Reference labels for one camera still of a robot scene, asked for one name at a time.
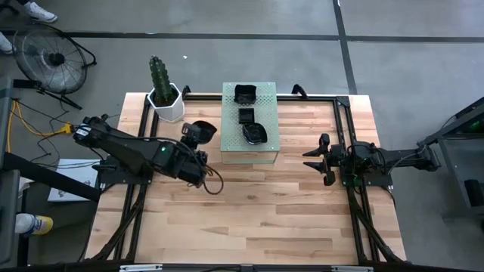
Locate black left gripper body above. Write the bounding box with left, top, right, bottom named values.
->
left=180, top=122, right=207, bottom=152

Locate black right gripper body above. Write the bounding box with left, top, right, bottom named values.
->
left=319, top=133, right=347, bottom=187

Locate black wavy mini plate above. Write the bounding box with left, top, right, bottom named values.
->
left=191, top=119, right=219, bottom=146
left=233, top=84, right=258, bottom=105
left=241, top=121, right=268, bottom=146

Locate black square mini plate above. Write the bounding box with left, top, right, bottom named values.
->
left=237, top=107, right=256, bottom=125

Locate white hexagonal plant pot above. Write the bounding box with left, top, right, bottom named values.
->
left=146, top=82, right=186, bottom=124

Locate green perforated metal shelf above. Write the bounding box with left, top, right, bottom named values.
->
left=220, top=82, right=281, bottom=165

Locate green cactus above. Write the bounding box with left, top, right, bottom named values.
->
left=148, top=55, right=174, bottom=107

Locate device with green lights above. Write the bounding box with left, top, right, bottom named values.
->
left=416, top=96, right=484, bottom=221

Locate white printed box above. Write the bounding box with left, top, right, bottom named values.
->
left=46, top=158, right=101, bottom=203

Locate black diagonal beam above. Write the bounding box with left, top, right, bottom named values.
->
left=0, top=151, right=102, bottom=203

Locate black floor fan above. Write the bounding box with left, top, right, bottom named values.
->
left=11, top=21, right=98, bottom=111

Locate white and yellow bottle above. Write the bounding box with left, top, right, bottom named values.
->
left=14, top=212, right=54, bottom=236

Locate person's shoe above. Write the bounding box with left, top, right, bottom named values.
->
left=0, top=31, right=14, bottom=54
left=23, top=1, right=59, bottom=23

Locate grey cabinet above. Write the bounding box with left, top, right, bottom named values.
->
left=0, top=168, right=22, bottom=265

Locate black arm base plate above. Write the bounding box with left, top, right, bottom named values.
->
left=338, top=156, right=394, bottom=188
left=92, top=156, right=156, bottom=187

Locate silver mounting bracket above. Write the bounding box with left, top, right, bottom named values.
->
left=330, top=265, right=374, bottom=272
left=119, top=264, right=163, bottom=272

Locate yellow cable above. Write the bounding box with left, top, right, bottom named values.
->
left=5, top=99, right=75, bottom=153

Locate black floor cable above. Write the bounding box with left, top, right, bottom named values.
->
left=14, top=100, right=123, bottom=169

